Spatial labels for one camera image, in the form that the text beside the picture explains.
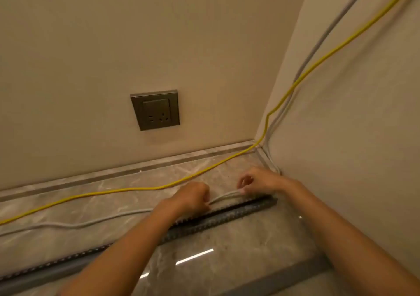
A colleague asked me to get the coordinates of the person's right hand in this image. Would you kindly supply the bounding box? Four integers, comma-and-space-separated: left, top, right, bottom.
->
237, 167, 291, 196

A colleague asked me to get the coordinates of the person's left hand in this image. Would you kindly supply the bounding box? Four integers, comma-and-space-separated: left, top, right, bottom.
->
154, 181, 211, 221

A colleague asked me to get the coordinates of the yellow cable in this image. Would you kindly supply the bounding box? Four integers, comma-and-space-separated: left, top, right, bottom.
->
0, 0, 420, 226

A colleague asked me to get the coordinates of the grey cable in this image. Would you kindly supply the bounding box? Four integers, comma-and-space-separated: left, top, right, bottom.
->
0, 0, 378, 238

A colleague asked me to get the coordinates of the grey slotted cable duct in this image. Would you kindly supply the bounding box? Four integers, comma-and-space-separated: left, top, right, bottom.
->
0, 195, 278, 296

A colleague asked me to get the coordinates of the grey duct cover strip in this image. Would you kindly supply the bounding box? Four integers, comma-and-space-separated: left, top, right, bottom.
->
221, 255, 333, 296

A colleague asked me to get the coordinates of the person's left forearm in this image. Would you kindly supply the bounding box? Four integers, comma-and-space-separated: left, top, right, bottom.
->
59, 202, 173, 296

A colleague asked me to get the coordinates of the person's right forearm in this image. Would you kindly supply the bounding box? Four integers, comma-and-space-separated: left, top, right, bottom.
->
279, 178, 420, 296

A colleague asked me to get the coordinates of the grey wall socket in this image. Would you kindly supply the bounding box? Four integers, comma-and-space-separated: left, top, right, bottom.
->
130, 90, 181, 132

